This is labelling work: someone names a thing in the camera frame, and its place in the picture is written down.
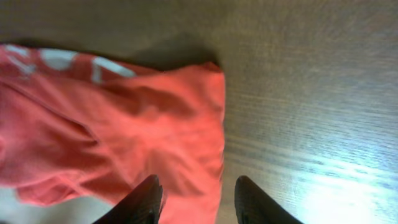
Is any orange Fram t-shirt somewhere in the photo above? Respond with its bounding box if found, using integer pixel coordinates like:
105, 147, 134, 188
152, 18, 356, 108
1, 44, 225, 223

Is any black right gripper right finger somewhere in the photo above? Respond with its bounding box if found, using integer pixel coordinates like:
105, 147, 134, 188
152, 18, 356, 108
234, 175, 302, 224

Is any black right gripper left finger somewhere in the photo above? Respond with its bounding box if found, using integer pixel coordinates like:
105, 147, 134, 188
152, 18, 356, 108
93, 175, 163, 224

